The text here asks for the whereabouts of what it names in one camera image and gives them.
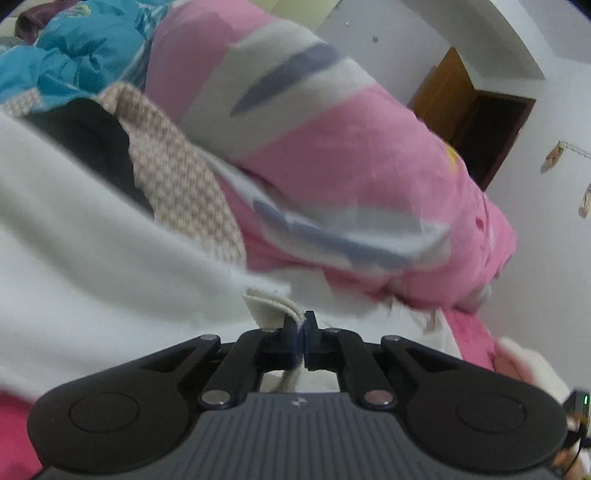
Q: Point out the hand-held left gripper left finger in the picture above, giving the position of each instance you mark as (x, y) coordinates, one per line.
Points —
(295, 344)

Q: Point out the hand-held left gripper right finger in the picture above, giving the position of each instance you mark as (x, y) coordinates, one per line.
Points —
(308, 344)

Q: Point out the white sweatshirt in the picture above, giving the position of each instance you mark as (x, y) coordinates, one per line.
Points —
(92, 277)

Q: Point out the pink flower print blanket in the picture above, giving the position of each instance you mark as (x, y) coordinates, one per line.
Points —
(466, 337)

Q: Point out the pink floral quilt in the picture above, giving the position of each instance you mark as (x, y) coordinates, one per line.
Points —
(346, 161)

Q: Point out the beige houndstooth cloth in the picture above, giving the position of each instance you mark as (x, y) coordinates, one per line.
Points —
(180, 175)

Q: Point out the brown wooden door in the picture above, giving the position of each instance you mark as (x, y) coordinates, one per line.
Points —
(461, 106)

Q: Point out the black cloth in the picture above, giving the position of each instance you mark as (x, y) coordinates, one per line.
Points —
(92, 143)

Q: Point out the pale yellow wardrobe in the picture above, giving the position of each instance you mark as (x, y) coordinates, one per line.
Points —
(295, 11)

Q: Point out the teal cloth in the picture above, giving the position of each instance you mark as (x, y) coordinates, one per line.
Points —
(78, 50)

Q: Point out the dark maroon cloth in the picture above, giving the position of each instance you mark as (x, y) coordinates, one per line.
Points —
(41, 18)

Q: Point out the paper wall ornament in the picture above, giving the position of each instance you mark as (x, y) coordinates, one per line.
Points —
(552, 158)
(586, 201)

